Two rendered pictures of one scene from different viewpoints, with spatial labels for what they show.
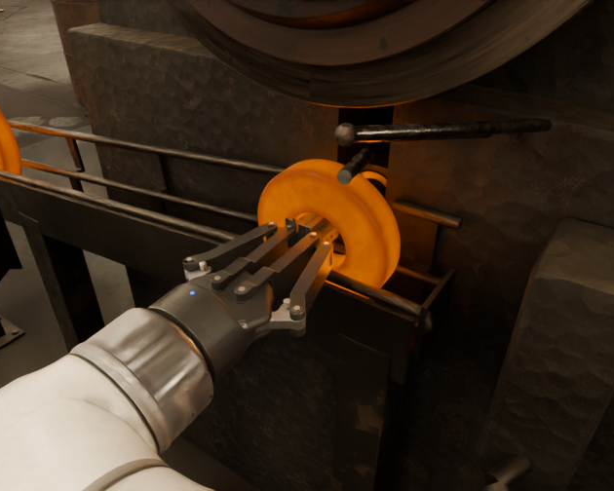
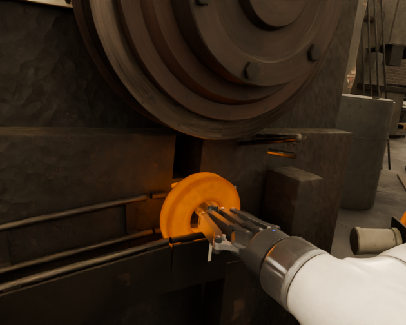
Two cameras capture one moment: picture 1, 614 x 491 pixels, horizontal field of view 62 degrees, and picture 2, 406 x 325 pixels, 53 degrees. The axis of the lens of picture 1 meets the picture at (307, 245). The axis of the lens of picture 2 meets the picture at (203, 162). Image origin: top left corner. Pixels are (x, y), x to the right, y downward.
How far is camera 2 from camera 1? 0.65 m
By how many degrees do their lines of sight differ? 65
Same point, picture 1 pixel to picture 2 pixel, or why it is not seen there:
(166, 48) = (29, 134)
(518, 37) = (292, 102)
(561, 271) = (303, 178)
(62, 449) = (374, 260)
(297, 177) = (202, 183)
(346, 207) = (225, 189)
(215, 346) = not seen: hidden behind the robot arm
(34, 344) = not seen: outside the picture
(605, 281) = (312, 177)
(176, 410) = not seen: hidden behind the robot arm
